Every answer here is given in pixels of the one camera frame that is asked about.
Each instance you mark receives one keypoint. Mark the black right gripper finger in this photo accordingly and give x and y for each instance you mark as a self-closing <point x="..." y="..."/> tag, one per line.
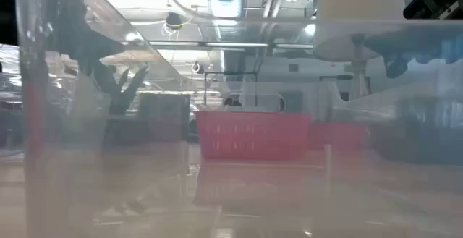
<point x="396" y="66"/>

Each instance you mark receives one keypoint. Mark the red plastic basket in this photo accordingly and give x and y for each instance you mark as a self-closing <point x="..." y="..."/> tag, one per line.
<point x="340" y="136"/>
<point x="253" y="136"/>

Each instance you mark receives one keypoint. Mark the clear plastic shelf container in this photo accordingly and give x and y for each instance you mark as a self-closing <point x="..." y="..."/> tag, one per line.
<point x="253" y="194"/>

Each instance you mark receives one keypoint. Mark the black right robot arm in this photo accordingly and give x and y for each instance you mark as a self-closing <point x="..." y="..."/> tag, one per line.
<point x="427" y="4"/>

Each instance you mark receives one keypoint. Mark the white lamp shade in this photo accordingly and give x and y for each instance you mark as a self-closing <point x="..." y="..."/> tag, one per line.
<point x="354" y="21"/>

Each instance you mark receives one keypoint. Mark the green artificial plant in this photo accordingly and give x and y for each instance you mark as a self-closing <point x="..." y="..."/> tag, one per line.
<point x="123" y="97"/>

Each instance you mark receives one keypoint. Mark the grey doorway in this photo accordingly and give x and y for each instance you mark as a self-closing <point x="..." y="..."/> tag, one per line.
<point x="292" y="102"/>

